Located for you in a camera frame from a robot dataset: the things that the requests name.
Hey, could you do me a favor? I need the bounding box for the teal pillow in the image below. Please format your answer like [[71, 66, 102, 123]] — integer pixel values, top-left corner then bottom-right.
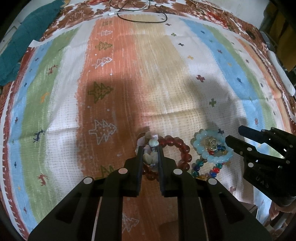
[[1, 1, 65, 86]]

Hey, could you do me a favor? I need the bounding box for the mustard hanging garment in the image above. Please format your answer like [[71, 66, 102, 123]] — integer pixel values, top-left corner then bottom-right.
[[260, 10, 295, 72]]

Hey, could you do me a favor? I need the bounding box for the light blue bead bracelet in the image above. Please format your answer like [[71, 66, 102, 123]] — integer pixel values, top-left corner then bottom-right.
[[190, 128, 234, 165]]

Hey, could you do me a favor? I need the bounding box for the gold ring ornament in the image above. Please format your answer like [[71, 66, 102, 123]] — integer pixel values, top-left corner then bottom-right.
[[203, 136, 218, 151]]

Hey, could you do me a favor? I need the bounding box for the striped colourful blanket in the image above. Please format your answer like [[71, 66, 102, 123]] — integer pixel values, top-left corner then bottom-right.
[[5, 14, 295, 241]]

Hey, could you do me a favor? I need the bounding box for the multicolour bead bracelet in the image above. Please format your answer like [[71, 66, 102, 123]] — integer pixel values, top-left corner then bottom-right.
[[191, 144, 228, 181]]

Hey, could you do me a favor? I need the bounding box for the red floral bedsheet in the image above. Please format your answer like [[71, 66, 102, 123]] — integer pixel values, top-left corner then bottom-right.
[[0, 0, 296, 239]]

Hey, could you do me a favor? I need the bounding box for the black cable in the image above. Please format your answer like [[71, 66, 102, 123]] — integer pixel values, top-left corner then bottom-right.
[[109, 0, 168, 24]]

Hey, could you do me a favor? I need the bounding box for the red bead bracelet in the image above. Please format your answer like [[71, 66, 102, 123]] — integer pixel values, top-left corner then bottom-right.
[[142, 135, 193, 182]]

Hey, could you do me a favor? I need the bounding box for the white stone chip bracelet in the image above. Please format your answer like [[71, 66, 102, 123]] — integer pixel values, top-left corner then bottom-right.
[[135, 131, 160, 172]]

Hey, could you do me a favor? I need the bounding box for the right hand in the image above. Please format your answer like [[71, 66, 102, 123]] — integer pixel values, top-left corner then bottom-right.
[[269, 201, 296, 220]]

